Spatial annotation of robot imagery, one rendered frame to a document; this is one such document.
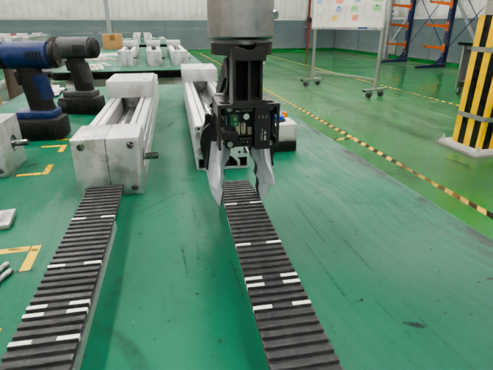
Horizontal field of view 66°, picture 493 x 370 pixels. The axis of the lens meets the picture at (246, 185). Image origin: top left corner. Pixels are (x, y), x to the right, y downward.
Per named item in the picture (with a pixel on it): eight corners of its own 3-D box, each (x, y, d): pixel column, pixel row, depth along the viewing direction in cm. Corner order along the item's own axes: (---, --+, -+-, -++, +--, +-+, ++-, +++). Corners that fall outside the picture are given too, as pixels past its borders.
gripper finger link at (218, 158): (201, 217, 48) (215, 148, 45) (198, 197, 53) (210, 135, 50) (225, 220, 49) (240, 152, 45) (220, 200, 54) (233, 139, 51)
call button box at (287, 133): (296, 150, 82) (298, 122, 80) (252, 153, 80) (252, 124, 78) (286, 140, 89) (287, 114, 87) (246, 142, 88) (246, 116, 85)
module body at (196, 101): (249, 167, 73) (249, 123, 69) (196, 170, 71) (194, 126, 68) (210, 95, 145) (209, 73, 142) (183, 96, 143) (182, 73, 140)
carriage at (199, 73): (217, 89, 122) (216, 67, 119) (183, 90, 120) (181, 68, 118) (212, 83, 137) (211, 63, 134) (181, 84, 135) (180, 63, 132)
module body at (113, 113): (147, 173, 70) (142, 128, 66) (90, 177, 68) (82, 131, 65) (159, 97, 142) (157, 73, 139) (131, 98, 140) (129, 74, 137)
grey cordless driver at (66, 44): (100, 114, 114) (89, 37, 106) (37, 114, 115) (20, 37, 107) (111, 109, 121) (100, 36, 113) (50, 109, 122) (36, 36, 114)
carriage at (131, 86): (154, 107, 96) (151, 80, 94) (109, 109, 95) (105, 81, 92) (156, 96, 111) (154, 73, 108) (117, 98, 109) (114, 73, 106)
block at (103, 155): (160, 192, 62) (154, 136, 58) (79, 198, 60) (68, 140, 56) (161, 172, 70) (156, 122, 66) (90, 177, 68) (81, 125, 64)
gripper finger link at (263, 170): (266, 216, 49) (252, 152, 46) (257, 197, 55) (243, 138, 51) (289, 210, 50) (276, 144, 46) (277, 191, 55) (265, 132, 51)
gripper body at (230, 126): (216, 156, 43) (212, 44, 38) (209, 136, 51) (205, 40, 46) (281, 153, 44) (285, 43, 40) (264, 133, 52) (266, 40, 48)
